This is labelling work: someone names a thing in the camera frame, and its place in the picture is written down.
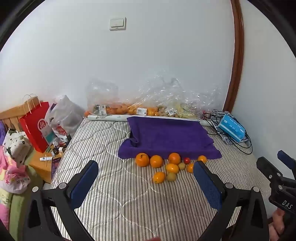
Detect white wall switch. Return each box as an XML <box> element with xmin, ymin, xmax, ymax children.
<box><xmin>109</xmin><ymin>17</ymin><xmax>127</xmax><ymax>31</ymax></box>

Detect clear bag of oranges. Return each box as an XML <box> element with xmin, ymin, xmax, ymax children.
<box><xmin>106</xmin><ymin>93</ymin><xmax>162</xmax><ymax>117</ymax></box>

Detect blue tissue pack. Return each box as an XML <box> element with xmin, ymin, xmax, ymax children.
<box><xmin>218</xmin><ymin>114</ymin><xmax>245</xmax><ymax>142</ymax></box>

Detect purple towel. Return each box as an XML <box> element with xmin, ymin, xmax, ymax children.
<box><xmin>118</xmin><ymin>116</ymin><xmax>222</xmax><ymax>160</ymax></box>

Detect red paper bag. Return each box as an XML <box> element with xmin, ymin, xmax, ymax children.
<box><xmin>19</xmin><ymin>93</ymin><xmax>51</xmax><ymax>153</ymax></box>

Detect long white roll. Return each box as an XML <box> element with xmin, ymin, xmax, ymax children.
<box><xmin>87</xmin><ymin>115</ymin><xmax>212</xmax><ymax>127</ymax></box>

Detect striped quilted mattress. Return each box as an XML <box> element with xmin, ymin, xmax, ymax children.
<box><xmin>50</xmin><ymin>118</ymin><xmax>278</xmax><ymax>241</ymax></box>

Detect white plastic bag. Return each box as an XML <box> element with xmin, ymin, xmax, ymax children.
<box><xmin>45</xmin><ymin>95</ymin><xmax>85</xmax><ymax>141</ymax></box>

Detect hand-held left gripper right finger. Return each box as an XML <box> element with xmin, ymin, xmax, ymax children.
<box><xmin>193</xmin><ymin>160</ymin><xmax>271</xmax><ymax>241</ymax></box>

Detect clear bag of yellow produce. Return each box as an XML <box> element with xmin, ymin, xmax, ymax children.
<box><xmin>139</xmin><ymin>71</ymin><xmax>201</xmax><ymax>119</ymax></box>

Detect black cables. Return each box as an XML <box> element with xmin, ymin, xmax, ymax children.
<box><xmin>202</xmin><ymin>111</ymin><xmax>253</xmax><ymax>154</ymax></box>

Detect large mandarin orange with stem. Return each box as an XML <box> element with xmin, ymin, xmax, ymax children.
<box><xmin>135</xmin><ymin>152</ymin><xmax>150</xmax><ymax>168</ymax></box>

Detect green blanket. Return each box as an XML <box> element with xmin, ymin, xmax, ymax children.
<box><xmin>0</xmin><ymin>188</ymin><xmax>35</xmax><ymax>240</ymax></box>

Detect purple cloth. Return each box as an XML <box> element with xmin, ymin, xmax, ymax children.
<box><xmin>0</xmin><ymin>122</ymin><xmax>7</xmax><ymax>145</ymax></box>

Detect brown wooden door frame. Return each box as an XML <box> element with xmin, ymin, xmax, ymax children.
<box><xmin>222</xmin><ymin>0</ymin><xmax>245</xmax><ymax>113</ymax></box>

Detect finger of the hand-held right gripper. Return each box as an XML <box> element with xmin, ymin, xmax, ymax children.
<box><xmin>256</xmin><ymin>156</ymin><xmax>284</xmax><ymax>186</ymax></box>
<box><xmin>277</xmin><ymin>150</ymin><xmax>296</xmax><ymax>180</ymax></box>

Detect wooden nightstand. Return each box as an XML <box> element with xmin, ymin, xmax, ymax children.
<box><xmin>28</xmin><ymin>142</ymin><xmax>68</xmax><ymax>184</ymax></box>

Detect wooden headboard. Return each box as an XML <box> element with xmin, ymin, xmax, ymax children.
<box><xmin>0</xmin><ymin>96</ymin><xmax>40</xmax><ymax>130</ymax></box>

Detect pink printed cloth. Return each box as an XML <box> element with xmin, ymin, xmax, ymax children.
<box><xmin>0</xmin><ymin>146</ymin><xmax>31</xmax><ymax>194</ymax></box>

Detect white floral pillow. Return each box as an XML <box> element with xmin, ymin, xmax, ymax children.
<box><xmin>2</xmin><ymin>129</ymin><xmax>32</xmax><ymax>165</ymax></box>

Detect person's right hand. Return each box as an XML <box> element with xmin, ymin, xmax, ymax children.
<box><xmin>269</xmin><ymin>209</ymin><xmax>286</xmax><ymax>241</ymax></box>

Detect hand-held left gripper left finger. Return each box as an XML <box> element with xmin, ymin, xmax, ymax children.
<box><xmin>22</xmin><ymin>160</ymin><xmax>99</xmax><ymax>241</ymax></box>

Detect clear bag of small mandarins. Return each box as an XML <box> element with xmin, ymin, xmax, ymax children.
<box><xmin>85</xmin><ymin>79</ymin><xmax>119</xmax><ymax>116</ymax></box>

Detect teal white box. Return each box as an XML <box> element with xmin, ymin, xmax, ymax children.
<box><xmin>42</xmin><ymin>126</ymin><xmax>57</xmax><ymax>145</ymax></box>

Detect purple packet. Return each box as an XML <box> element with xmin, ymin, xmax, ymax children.
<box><xmin>51</xmin><ymin>158</ymin><xmax>62</xmax><ymax>173</ymax></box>

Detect oval mandarin orange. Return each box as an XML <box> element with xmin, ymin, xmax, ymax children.
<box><xmin>165</xmin><ymin>163</ymin><xmax>180</xmax><ymax>174</ymax></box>

